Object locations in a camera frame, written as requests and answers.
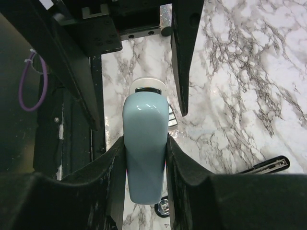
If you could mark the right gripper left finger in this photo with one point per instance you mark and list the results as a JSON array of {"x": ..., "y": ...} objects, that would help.
[{"x": 91, "y": 198}]

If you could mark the black stapler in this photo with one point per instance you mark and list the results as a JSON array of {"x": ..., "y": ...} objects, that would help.
[{"x": 274, "y": 165}]

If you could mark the light blue stapler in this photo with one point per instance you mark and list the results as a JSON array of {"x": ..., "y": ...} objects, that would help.
[{"x": 145, "y": 118}]

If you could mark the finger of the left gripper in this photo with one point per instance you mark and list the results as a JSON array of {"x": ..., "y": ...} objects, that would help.
[
  {"x": 61, "y": 53},
  {"x": 186, "y": 16}
]

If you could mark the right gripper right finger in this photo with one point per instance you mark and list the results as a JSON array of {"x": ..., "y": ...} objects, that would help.
[{"x": 201, "y": 200}]

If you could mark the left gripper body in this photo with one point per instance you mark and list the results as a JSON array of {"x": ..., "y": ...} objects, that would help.
[{"x": 100, "y": 26}]

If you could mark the glitter tube with black cap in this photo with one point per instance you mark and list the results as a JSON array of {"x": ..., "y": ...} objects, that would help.
[{"x": 166, "y": 19}]

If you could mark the staple tray with staples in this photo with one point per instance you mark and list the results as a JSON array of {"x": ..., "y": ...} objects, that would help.
[{"x": 172, "y": 123}]

